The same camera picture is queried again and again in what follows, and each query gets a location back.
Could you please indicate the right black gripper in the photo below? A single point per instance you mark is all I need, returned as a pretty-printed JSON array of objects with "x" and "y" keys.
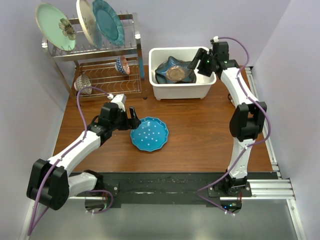
[{"x": 202, "y": 70}]

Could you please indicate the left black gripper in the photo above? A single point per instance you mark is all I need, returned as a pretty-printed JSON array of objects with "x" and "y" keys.
[{"x": 129, "y": 123}]

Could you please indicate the dark blue star plate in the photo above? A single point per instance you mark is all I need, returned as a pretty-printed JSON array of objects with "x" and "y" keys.
[{"x": 172, "y": 61}]

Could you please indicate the dark blue glazed plate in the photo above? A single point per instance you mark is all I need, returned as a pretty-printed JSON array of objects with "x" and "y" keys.
[{"x": 190, "y": 79}]

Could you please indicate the blue scalloped plate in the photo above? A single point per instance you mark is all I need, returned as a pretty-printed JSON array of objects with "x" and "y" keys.
[{"x": 151, "y": 135}]

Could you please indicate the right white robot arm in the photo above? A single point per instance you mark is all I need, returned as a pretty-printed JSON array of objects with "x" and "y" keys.
[{"x": 248, "y": 119}]

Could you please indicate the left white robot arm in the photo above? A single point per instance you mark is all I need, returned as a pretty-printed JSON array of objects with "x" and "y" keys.
[{"x": 51, "y": 183}]

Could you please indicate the white plastic bin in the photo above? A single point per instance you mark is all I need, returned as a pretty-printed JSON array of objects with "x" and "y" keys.
[{"x": 177, "y": 91}]

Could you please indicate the metal dish rack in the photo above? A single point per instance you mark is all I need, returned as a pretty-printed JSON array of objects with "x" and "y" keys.
[{"x": 99, "y": 64}]

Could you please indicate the blue patterned bowl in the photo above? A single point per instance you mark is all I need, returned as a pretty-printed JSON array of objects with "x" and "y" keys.
[{"x": 122, "y": 66}]

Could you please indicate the grey patterned bowl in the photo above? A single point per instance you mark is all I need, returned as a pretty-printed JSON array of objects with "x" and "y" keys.
[{"x": 81, "y": 82}]

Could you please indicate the teal plate on rack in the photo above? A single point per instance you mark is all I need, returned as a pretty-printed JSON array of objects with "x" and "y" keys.
[{"x": 108, "y": 22}]

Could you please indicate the mint floral plate on rack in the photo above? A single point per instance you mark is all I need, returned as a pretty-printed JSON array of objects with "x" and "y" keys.
[{"x": 55, "y": 26}]

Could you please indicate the cream plate on rack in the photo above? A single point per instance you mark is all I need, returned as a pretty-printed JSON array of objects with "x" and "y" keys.
[{"x": 87, "y": 21}]

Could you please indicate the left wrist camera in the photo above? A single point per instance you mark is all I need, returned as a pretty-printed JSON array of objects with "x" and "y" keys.
[{"x": 118, "y": 99}]

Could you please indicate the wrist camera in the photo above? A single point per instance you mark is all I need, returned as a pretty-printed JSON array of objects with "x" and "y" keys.
[
  {"x": 214, "y": 40},
  {"x": 118, "y": 99}
]

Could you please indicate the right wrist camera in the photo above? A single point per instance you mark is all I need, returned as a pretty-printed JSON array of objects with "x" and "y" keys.
[{"x": 214, "y": 40}]

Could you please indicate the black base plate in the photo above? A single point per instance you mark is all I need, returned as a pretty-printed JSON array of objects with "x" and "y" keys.
[{"x": 175, "y": 188}]

